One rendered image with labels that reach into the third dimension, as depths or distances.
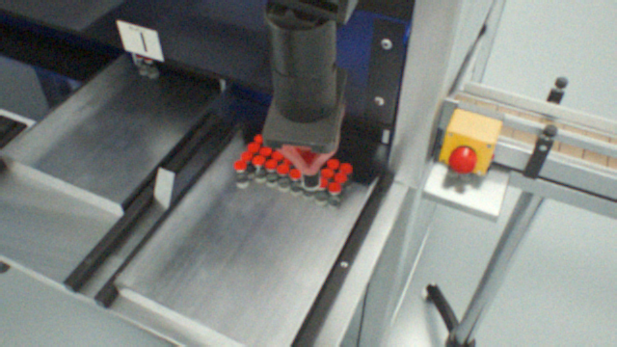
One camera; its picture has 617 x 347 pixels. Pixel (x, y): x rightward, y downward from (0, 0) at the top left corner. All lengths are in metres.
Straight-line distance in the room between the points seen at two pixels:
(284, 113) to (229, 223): 0.38
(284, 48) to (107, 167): 0.60
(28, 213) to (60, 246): 0.10
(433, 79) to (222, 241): 0.39
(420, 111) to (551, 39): 2.35
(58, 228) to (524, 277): 1.50
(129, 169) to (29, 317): 1.08
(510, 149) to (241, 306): 0.51
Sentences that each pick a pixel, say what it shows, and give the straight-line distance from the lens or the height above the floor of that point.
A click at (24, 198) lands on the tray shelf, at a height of 0.88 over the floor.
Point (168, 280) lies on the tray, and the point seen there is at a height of 0.88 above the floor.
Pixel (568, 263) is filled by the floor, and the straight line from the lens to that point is 2.04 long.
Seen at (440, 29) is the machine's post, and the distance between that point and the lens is 0.70.
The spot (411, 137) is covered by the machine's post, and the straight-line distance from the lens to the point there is 0.82.
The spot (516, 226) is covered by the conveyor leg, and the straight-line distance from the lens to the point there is 1.12.
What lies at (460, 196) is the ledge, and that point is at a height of 0.88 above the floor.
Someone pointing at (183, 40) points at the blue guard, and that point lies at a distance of 0.93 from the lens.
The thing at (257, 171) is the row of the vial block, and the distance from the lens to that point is 0.86.
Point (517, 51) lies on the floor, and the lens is 2.93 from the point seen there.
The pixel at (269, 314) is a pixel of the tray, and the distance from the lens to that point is 0.74.
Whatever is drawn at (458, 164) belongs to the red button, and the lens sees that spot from 0.78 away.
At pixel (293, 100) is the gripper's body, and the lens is 0.46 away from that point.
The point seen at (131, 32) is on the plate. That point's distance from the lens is 1.00.
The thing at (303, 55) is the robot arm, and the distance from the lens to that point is 0.42.
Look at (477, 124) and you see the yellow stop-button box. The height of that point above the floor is 1.03.
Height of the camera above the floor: 1.54
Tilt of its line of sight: 48 degrees down
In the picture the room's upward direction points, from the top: straight up
